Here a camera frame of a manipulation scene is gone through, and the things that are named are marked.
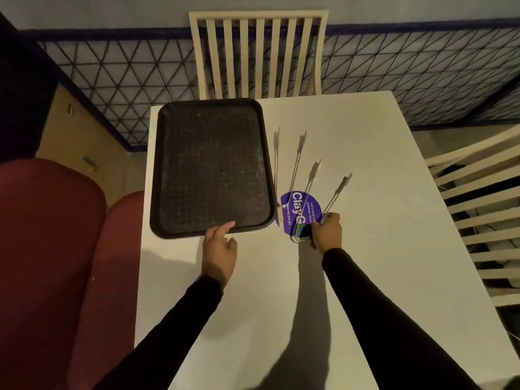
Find cream slatted wooden chair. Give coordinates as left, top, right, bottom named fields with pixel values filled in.
left=424, top=125, right=520, bottom=307
left=188, top=10, right=330, bottom=100

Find tall black cabinet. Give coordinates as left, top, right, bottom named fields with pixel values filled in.
left=0, top=11, right=60, bottom=163

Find person's right forearm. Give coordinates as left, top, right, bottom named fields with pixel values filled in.
left=322, top=248, right=482, bottom=390

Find person's left hand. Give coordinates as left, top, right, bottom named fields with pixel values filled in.
left=201, top=221, right=238, bottom=288

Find person's left forearm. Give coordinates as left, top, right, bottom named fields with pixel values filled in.
left=92, top=274, right=224, bottom=390

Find red cushioned chair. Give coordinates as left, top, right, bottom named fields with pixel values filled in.
left=0, top=158, right=145, bottom=390

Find dark brown plastic tray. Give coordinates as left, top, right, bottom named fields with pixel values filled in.
left=149, top=97, right=276, bottom=240

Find person's right hand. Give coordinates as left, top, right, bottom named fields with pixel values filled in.
left=310, top=212, right=343, bottom=256

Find metal tongs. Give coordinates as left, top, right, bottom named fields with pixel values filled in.
left=289, top=158, right=353, bottom=244
left=272, top=126, right=308, bottom=210

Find blue wire mesh fence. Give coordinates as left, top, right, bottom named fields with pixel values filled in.
left=18, top=18, right=520, bottom=153

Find round purple sticker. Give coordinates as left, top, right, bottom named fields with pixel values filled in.
left=274, top=190, right=324, bottom=237

